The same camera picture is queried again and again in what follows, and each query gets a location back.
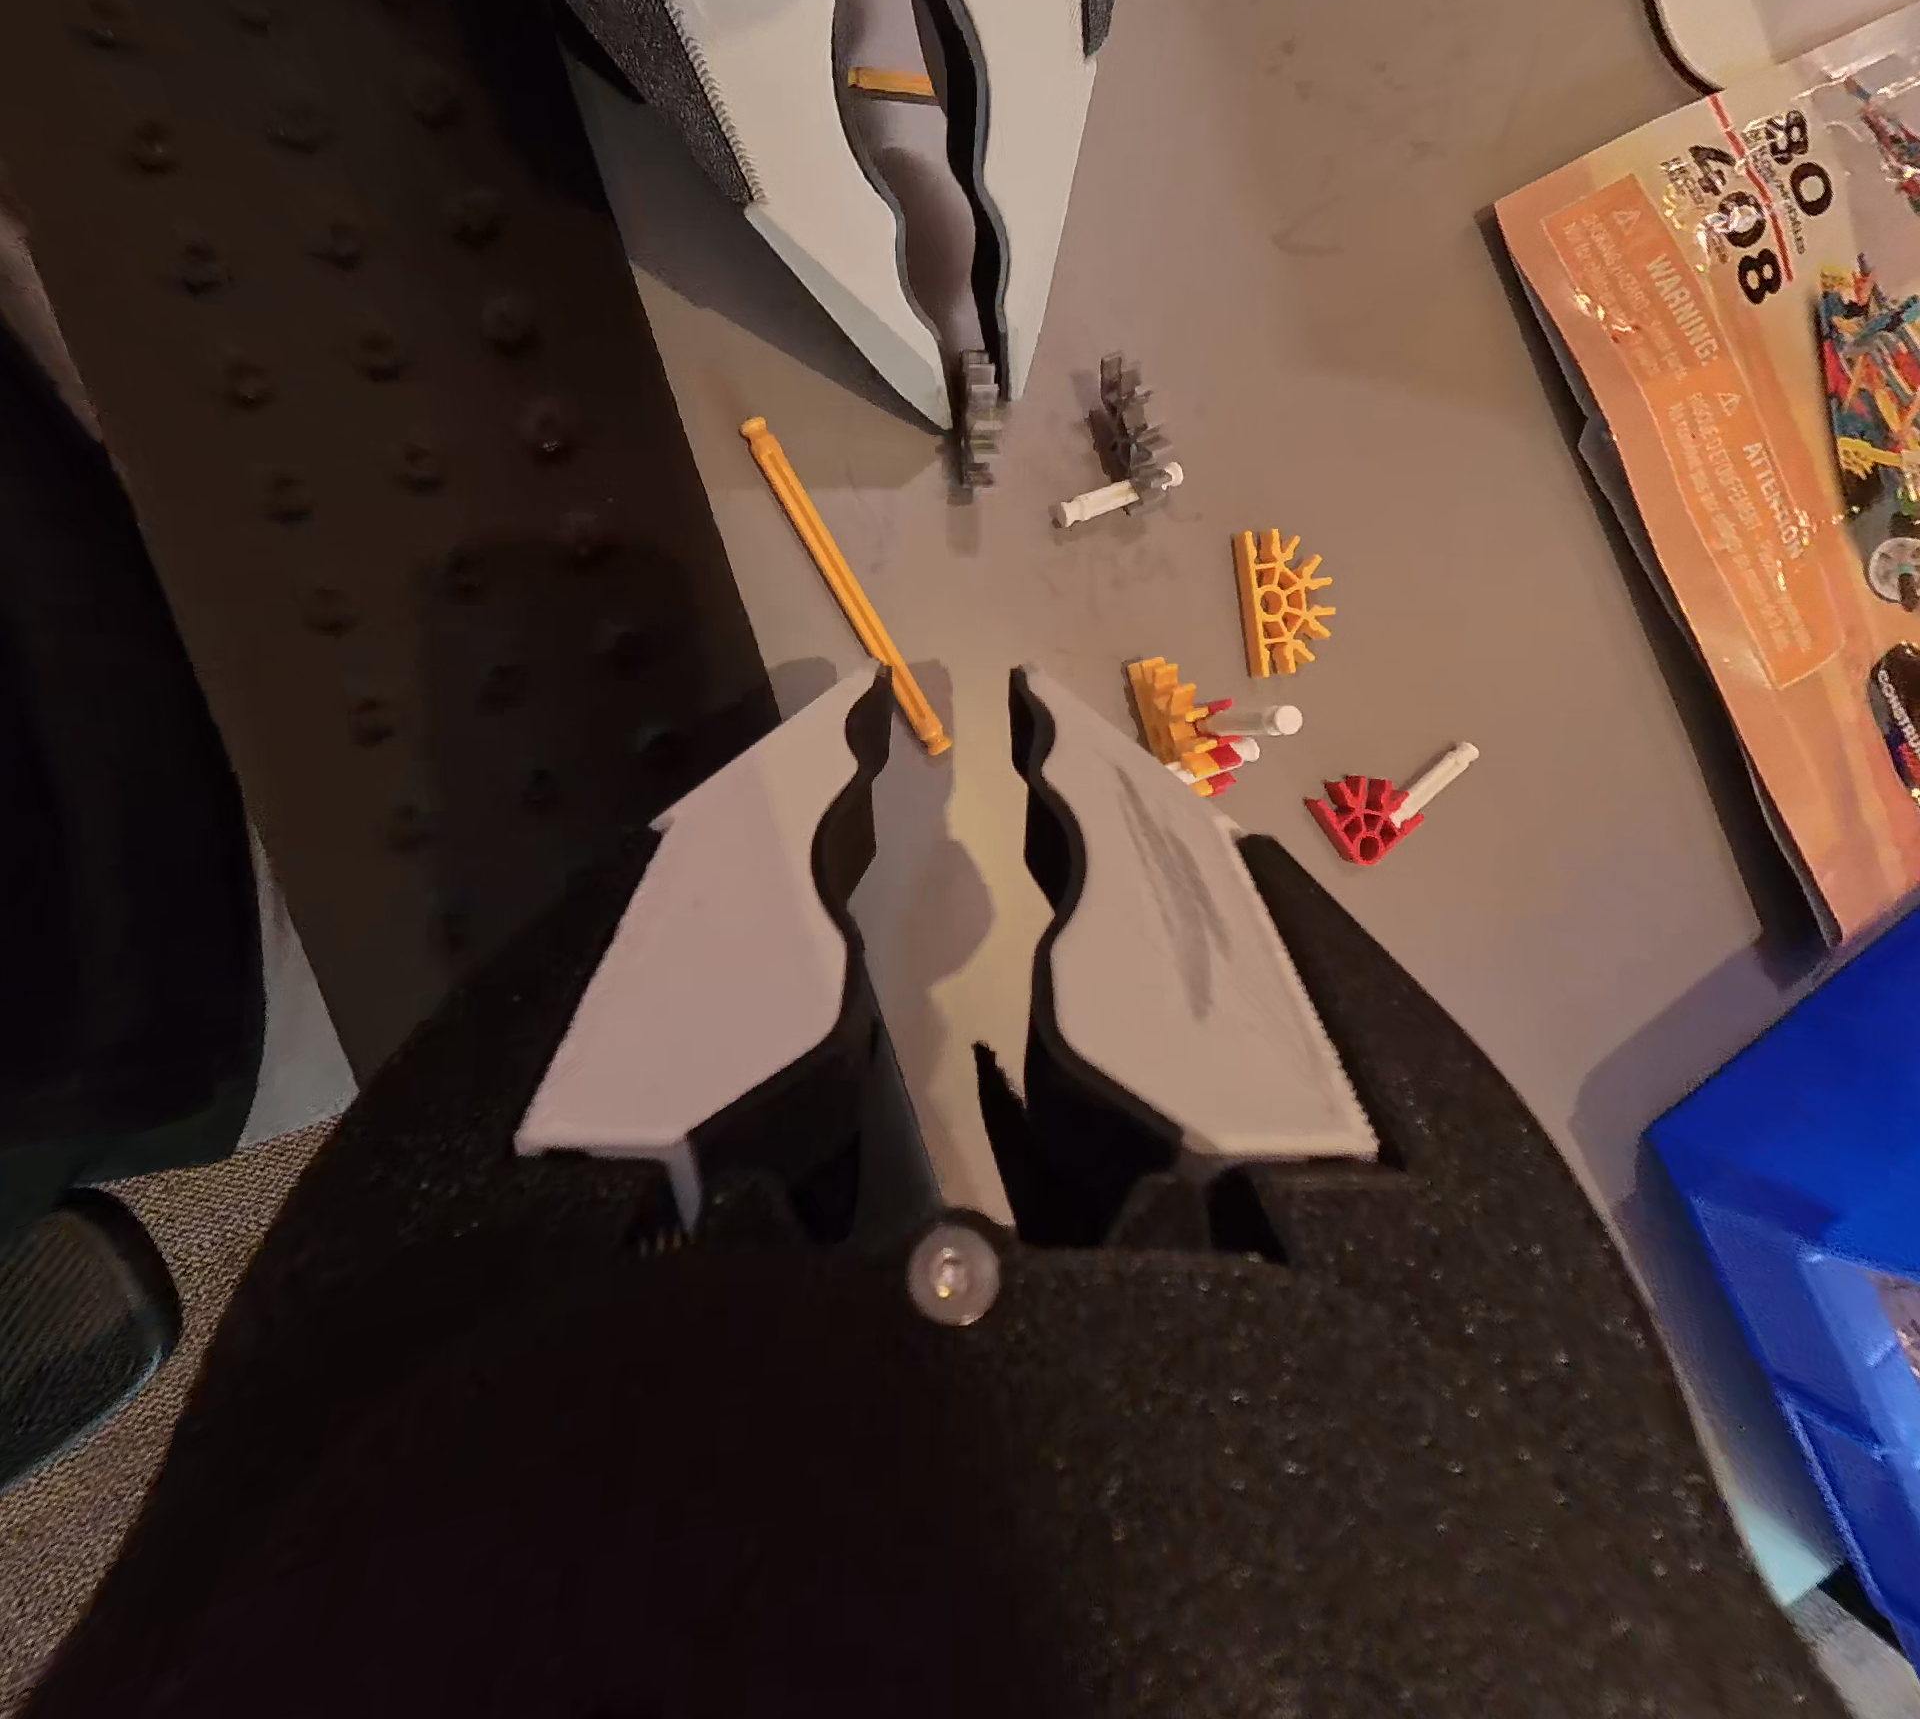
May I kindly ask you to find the blue plastic bin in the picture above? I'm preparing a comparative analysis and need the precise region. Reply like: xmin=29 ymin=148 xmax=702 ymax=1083
xmin=1642 ymin=901 xmax=1920 ymax=1661

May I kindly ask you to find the grey snowflake connector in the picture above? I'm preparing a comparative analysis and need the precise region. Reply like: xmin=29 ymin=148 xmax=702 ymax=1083
xmin=944 ymin=345 xmax=1004 ymax=491
xmin=1087 ymin=351 xmax=1188 ymax=497

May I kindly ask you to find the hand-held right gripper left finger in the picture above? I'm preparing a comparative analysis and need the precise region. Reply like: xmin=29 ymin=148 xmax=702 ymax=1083
xmin=514 ymin=661 xmax=899 ymax=1157

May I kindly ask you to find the orange toy set bag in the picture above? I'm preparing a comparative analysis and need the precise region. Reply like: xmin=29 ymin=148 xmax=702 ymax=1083
xmin=1492 ymin=2 xmax=1920 ymax=947

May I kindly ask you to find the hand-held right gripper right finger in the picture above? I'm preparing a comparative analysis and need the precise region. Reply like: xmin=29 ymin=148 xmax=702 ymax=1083
xmin=1009 ymin=665 xmax=1383 ymax=1173

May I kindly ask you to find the long yellow rod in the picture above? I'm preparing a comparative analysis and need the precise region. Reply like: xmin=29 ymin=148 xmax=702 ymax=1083
xmin=738 ymin=415 xmax=954 ymax=757

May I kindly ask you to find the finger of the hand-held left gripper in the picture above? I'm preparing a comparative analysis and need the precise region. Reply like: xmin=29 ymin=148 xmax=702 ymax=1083
xmin=900 ymin=0 xmax=1098 ymax=401
xmin=607 ymin=0 xmax=962 ymax=431

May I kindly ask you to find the black perforated panel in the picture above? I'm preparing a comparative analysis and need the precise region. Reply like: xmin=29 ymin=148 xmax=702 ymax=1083
xmin=0 ymin=0 xmax=783 ymax=1091

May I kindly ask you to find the black mesh shoe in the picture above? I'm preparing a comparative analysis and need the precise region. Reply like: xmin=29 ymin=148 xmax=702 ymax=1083
xmin=0 ymin=1185 xmax=187 ymax=1487

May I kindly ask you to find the yellow fan connector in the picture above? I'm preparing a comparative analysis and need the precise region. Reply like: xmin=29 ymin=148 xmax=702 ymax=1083
xmin=1233 ymin=529 xmax=1338 ymax=681
xmin=1125 ymin=657 xmax=1221 ymax=783

